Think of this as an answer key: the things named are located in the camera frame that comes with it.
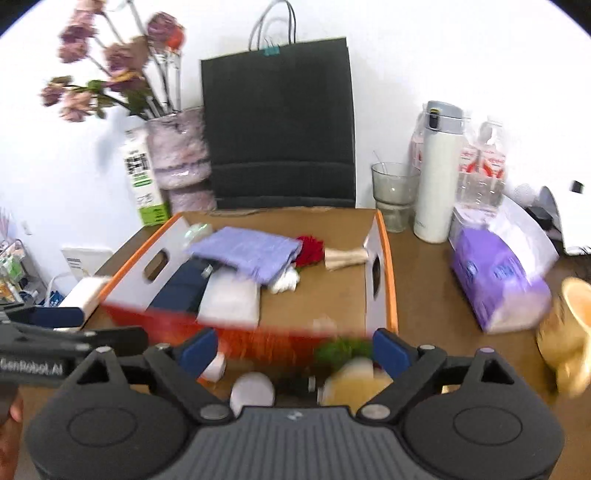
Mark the white rounded device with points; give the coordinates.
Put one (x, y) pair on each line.
(572, 221)

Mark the white bottle cap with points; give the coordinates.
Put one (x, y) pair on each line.
(251, 390)

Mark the small black adapter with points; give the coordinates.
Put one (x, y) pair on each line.
(539, 216)

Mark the white power strip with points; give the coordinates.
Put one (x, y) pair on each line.
(85, 293)

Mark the purple cloth pouch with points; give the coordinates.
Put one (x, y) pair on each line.
(249, 251)

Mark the purple tissue pack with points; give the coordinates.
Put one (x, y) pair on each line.
(498, 281)

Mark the white cardboard box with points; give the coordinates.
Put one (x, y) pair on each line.
(87, 263)

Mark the yellow mug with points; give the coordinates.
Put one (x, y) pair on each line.
(570, 323)

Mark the purple glazed vase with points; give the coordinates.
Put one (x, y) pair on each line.
(178, 147)

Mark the white plastic packet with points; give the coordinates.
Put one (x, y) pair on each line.
(214, 368)

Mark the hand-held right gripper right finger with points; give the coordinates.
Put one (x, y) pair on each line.
(392, 353)

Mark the iridescent plastic wrap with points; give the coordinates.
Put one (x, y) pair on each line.
(198, 235)

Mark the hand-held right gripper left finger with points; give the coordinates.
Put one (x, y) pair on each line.
(198, 353)

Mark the wooden desktop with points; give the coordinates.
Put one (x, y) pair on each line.
(429, 295)

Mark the white tissue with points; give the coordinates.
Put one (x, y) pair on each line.
(285, 280)

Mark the teal binder clip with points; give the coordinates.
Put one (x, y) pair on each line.
(271, 47)

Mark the beige cloth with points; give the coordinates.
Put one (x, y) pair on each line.
(344, 258)

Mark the white green milk carton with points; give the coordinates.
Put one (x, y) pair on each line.
(143, 175)

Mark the glass stirring rod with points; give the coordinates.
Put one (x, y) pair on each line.
(381, 164)

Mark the clear drinking glass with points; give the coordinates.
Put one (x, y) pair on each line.
(395, 198)

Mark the red cardboard box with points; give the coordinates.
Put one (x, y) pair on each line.
(323, 295)

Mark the white thermos bottle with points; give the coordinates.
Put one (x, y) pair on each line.
(436, 184)

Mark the yellow white plush toy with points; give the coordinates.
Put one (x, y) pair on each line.
(351, 387)

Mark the dried flower bouquet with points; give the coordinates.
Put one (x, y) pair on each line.
(115, 55)

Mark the red rose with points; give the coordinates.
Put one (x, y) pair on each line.
(310, 251)

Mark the black paper bag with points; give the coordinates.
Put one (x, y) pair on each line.
(277, 129)

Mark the person's left hand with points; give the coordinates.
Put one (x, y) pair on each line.
(10, 447)

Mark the navy glasses case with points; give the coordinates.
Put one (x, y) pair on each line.
(182, 286)

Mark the clear plastic water bottle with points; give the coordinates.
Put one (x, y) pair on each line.
(491, 166)
(466, 175)
(418, 143)

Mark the translucent cotton swab box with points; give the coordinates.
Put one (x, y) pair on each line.
(231, 300)

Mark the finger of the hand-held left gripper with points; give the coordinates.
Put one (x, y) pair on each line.
(120, 339)
(55, 317)

